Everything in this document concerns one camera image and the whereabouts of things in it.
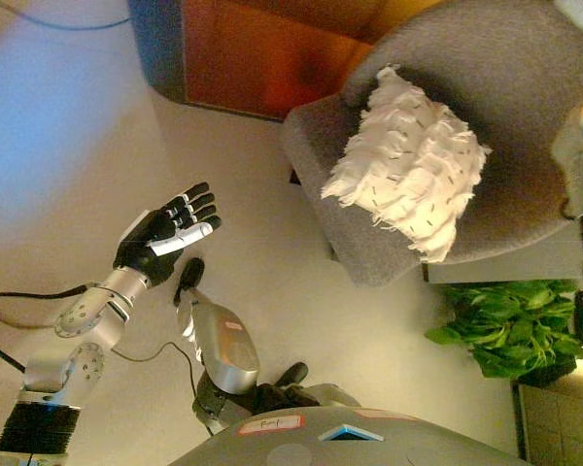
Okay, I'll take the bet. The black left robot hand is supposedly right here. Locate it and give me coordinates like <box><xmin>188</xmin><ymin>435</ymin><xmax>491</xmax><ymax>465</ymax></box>
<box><xmin>112</xmin><ymin>182</ymin><xmax>223</xmax><ymax>287</ymax></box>

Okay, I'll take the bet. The white fringed pillow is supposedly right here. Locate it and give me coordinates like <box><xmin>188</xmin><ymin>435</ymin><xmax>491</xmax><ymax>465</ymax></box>
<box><xmin>320</xmin><ymin>65</ymin><xmax>495</xmax><ymax>264</ymax></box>

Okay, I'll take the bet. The black left robot foot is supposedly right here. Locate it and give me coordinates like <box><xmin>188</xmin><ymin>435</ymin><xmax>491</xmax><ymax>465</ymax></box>
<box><xmin>173</xmin><ymin>256</ymin><xmax>206</xmax><ymax>307</ymax></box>

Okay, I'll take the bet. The black robot foot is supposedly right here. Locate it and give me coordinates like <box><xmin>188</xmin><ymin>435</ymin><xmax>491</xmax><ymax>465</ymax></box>
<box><xmin>276</xmin><ymin>361</ymin><xmax>310</xmax><ymax>389</ymax></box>
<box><xmin>173</xmin><ymin>256</ymin><xmax>206</xmax><ymax>307</ymax></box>

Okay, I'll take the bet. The grey fabric armchair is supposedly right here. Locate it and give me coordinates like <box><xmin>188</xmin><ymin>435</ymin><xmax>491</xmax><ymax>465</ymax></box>
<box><xmin>280</xmin><ymin>0</ymin><xmax>583</xmax><ymax>287</ymax></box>

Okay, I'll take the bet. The black right robot foot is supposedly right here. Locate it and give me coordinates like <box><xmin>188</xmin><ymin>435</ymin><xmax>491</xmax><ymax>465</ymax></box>
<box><xmin>276</xmin><ymin>361</ymin><xmax>310</xmax><ymax>389</ymax></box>

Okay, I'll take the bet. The orange brown wooden cabinet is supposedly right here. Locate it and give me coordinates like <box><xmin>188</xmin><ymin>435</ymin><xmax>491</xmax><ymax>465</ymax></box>
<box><xmin>125</xmin><ymin>0</ymin><xmax>448</xmax><ymax>122</ymax></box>

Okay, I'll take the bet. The silver right robot leg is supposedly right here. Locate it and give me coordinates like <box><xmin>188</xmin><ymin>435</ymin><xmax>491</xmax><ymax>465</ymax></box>
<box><xmin>315</xmin><ymin>383</ymin><xmax>365</xmax><ymax>409</ymax></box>

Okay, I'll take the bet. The grey robot torso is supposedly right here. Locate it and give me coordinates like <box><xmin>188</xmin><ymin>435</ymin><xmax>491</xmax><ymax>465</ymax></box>
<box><xmin>167</xmin><ymin>381</ymin><xmax>526</xmax><ymax>466</ymax></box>

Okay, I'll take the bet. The green leafy plant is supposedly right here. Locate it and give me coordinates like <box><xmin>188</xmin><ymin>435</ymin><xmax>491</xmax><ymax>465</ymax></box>
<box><xmin>423</xmin><ymin>279</ymin><xmax>583</xmax><ymax>383</ymax></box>

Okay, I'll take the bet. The black plant pot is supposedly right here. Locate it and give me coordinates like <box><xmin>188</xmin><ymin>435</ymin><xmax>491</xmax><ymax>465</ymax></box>
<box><xmin>512</xmin><ymin>356</ymin><xmax>579</xmax><ymax>389</ymax></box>

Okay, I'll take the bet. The brown cardboard box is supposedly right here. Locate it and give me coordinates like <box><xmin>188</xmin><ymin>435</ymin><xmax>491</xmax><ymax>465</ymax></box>
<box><xmin>512</xmin><ymin>368</ymin><xmax>583</xmax><ymax>466</ymax></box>

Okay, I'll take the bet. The thin dark floor cable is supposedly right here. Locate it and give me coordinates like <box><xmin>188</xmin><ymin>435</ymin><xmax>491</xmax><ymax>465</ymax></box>
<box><xmin>111</xmin><ymin>342</ymin><xmax>215</xmax><ymax>436</ymax></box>
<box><xmin>0</xmin><ymin>0</ymin><xmax>133</xmax><ymax>31</ymax></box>

